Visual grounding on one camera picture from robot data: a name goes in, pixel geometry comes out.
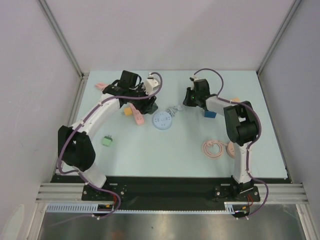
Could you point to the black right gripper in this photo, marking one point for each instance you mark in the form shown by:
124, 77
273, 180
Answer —
188, 96

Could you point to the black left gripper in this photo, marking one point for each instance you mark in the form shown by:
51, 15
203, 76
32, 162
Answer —
144, 108

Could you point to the light green USB charger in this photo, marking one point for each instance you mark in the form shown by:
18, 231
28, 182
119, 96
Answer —
107, 140

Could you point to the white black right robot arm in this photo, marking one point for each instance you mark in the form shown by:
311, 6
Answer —
243, 129

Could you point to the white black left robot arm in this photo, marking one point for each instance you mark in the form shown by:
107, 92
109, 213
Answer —
75, 147

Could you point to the yellow plug adapter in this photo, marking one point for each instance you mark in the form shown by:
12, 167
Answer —
127, 112

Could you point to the pink power strip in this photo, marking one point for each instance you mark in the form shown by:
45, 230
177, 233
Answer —
138, 117

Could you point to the light blue round socket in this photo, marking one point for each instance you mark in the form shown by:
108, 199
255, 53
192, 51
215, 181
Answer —
162, 120

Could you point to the blue cube socket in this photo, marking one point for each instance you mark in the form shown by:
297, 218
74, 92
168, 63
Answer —
209, 114

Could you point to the pink round socket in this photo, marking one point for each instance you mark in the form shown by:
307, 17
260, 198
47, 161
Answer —
230, 149

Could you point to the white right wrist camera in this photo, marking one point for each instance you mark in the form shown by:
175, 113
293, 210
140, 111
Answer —
194, 78

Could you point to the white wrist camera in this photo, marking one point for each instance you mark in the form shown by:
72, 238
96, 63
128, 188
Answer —
194, 78
151, 84

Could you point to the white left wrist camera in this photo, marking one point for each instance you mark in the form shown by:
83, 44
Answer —
151, 84

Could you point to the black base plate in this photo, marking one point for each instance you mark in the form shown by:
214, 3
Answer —
181, 204

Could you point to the aluminium frame rail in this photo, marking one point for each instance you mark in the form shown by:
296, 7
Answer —
76, 192

